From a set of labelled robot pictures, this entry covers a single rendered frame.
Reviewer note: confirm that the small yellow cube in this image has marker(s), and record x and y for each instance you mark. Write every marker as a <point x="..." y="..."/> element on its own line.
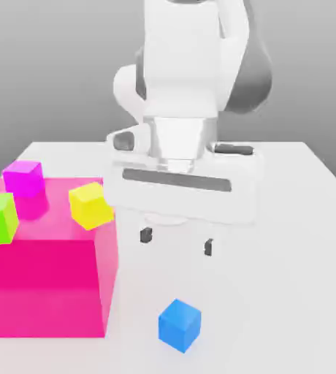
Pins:
<point x="90" y="206"/>

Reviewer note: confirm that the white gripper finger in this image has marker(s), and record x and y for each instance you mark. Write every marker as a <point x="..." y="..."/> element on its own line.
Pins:
<point x="146" y="235"/>
<point x="208" y="247"/>

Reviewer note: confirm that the large pink box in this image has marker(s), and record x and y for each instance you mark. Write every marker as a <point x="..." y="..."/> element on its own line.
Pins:
<point x="39" y="280"/>

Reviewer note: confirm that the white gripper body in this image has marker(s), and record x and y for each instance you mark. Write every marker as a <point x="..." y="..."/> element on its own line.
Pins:
<point x="182" y="201"/>

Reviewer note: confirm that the small blue cube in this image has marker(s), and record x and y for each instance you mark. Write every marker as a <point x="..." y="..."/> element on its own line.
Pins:
<point x="179" y="325"/>

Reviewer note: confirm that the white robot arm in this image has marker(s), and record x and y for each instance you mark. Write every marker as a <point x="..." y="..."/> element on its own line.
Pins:
<point x="182" y="73"/>

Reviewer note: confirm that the small magenta cube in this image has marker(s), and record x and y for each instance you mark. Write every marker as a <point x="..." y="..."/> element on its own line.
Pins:
<point x="24" y="179"/>

